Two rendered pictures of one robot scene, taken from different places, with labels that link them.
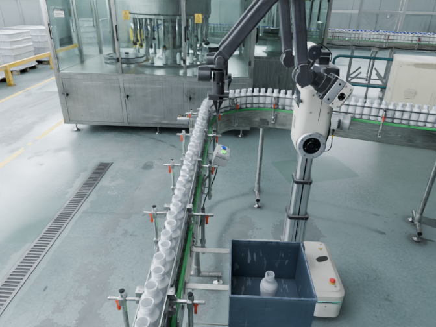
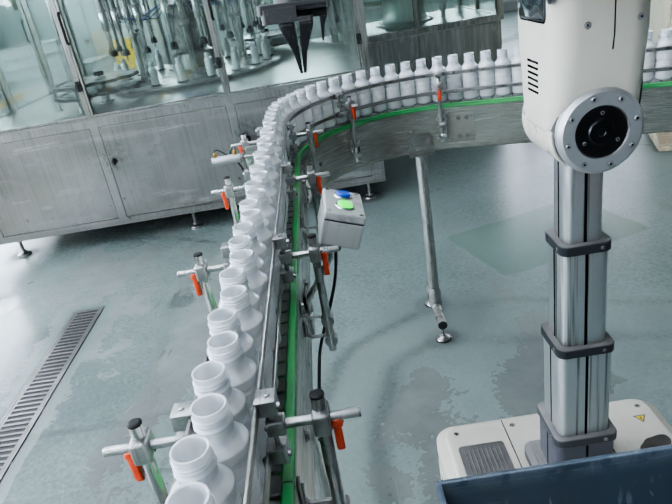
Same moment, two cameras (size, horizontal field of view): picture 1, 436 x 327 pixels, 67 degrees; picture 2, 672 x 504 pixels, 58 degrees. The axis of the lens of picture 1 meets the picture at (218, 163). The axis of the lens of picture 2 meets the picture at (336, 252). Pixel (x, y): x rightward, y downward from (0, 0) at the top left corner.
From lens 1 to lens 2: 0.71 m
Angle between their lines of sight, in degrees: 2
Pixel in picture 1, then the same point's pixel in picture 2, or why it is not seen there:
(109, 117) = (87, 213)
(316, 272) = not seen: hidden behind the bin
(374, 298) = not seen: outside the picture
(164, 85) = (188, 123)
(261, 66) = (380, 55)
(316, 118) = (606, 40)
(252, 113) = (390, 124)
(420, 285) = not seen: outside the picture
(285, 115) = (469, 114)
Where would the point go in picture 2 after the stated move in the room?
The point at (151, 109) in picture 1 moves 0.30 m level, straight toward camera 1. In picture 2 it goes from (171, 178) to (173, 190)
